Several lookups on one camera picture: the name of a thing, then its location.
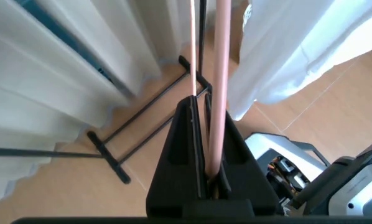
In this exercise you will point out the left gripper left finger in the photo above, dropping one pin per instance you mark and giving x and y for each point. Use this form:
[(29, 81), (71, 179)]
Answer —
[(176, 174)]

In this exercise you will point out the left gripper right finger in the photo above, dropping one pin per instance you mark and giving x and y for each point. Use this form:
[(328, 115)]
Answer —
[(248, 186)]

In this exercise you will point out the white garment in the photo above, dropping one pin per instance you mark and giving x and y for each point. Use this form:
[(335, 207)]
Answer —
[(282, 56)]

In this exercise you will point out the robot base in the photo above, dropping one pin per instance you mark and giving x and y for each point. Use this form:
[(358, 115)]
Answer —
[(354, 193)]

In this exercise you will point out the black clothes rack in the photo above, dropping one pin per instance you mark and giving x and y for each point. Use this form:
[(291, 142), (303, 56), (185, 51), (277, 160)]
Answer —
[(109, 157)]

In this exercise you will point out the window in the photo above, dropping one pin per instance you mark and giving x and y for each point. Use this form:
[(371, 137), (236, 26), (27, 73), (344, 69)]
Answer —
[(67, 39)]

